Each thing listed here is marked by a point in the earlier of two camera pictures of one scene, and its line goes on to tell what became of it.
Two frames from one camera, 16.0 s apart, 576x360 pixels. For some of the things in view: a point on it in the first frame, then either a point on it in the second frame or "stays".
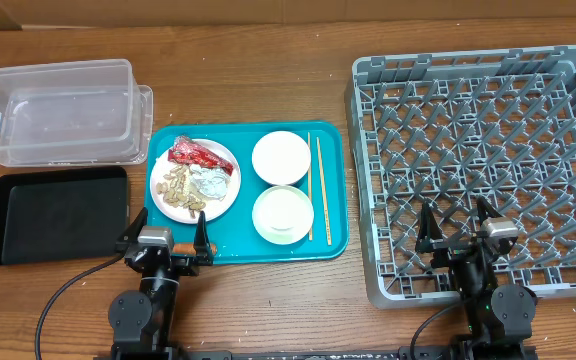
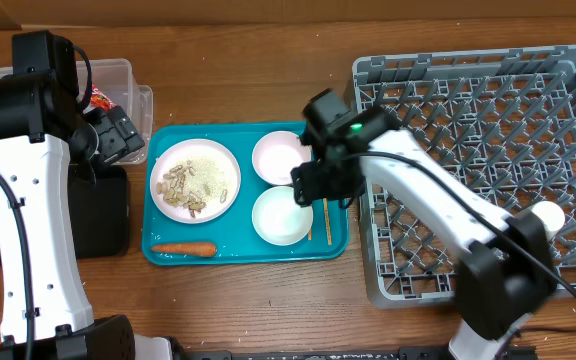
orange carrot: x=189 y=249 stays
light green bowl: x=283 y=215 stays
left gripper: x=187 y=267 -> x=118 y=131
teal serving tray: x=271 y=191 stays
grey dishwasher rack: x=525 y=130 stays
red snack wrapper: x=187 y=151 -> x=98 y=100
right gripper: x=428 y=235 -> x=314 y=186
